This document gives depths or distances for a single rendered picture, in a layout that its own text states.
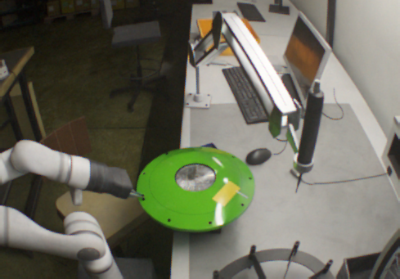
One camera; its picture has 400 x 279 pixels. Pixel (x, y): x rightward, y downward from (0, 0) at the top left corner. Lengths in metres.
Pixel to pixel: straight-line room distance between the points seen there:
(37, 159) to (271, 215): 0.70
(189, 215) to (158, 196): 0.10
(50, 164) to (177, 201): 0.34
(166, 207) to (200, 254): 0.19
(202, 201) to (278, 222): 0.29
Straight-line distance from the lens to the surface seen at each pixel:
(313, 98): 0.65
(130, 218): 1.48
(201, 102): 1.52
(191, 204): 0.88
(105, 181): 0.81
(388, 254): 0.54
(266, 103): 0.85
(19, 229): 0.71
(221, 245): 1.00
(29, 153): 0.73
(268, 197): 1.13
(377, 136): 1.53
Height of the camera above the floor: 1.75
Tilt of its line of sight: 37 degrees down
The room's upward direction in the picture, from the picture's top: 3 degrees counter-clockwise
